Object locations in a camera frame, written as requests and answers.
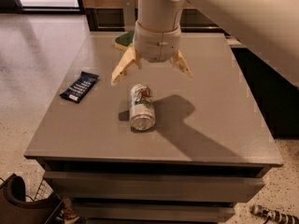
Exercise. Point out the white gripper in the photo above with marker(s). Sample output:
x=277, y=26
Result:
x=156, y=45

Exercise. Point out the silver 7up can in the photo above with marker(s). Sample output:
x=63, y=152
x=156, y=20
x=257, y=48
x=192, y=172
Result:
x=142, y=113

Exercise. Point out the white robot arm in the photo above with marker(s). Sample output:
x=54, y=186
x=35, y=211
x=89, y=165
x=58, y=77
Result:
x=268, y=28

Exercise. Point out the green yellow sponge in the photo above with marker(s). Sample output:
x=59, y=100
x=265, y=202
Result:
x=123, y=42

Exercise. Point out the dark blue snack packet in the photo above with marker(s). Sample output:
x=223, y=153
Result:
x=78, y=89

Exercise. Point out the grey upper drawer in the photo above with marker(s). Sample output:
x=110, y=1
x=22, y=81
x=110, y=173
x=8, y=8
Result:
x=178, y=188

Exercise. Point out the grey drawer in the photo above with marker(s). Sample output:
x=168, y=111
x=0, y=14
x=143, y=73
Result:
x=178, y=188
x=154, y=212

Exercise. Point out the grey lower drawer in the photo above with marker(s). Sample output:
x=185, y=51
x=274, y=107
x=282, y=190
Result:
x=154, y=212

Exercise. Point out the left metal wall bracket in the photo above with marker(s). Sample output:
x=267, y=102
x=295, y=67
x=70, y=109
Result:
x=128, y=9

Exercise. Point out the wire basket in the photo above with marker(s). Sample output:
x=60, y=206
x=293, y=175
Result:
x=44, y=191

